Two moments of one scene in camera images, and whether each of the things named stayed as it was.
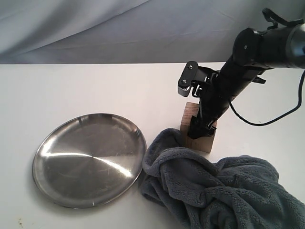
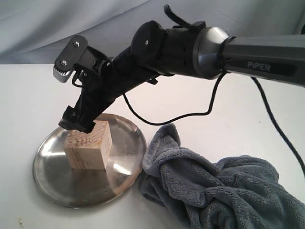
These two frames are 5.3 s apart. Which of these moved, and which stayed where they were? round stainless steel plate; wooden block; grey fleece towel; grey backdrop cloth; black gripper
Moved: black gripper; wooden block
Stayed: grey backdrop cloth; grey fleece towel; round stainless steel plate
